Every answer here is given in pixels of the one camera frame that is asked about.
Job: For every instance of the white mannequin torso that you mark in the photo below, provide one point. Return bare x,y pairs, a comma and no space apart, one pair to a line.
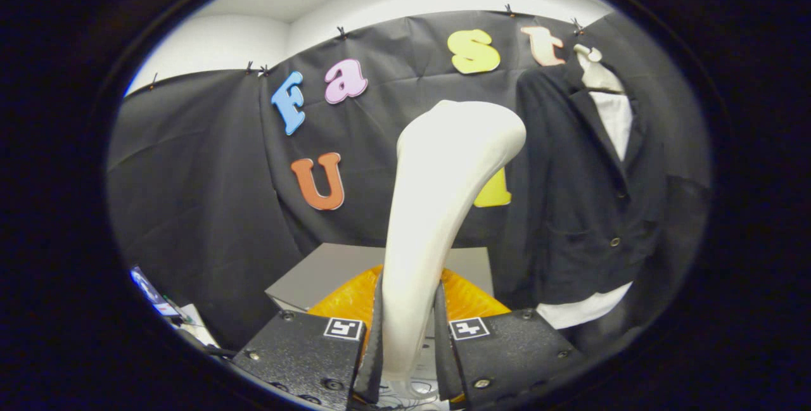
618,116

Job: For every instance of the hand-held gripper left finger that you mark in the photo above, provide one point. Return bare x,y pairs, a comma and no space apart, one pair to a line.
375,360

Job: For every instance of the black jacket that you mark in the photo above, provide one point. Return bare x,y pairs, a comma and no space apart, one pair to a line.
570,208

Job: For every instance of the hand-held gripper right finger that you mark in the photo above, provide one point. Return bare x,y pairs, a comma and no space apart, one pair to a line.
443,360

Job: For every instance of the grey cabinet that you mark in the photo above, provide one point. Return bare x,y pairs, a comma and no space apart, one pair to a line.
329,271

